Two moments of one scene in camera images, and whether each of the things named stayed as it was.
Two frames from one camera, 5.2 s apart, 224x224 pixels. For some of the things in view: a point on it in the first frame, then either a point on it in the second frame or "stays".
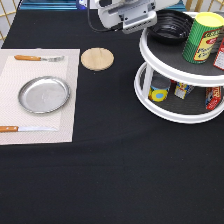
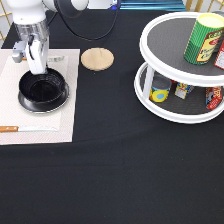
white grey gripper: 130,15 → 33,45
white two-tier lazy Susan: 173,90 stays
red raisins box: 219,62 stays
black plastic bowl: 171,26 → 43,87
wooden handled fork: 34,58 stays
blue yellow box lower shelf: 183,90 stays
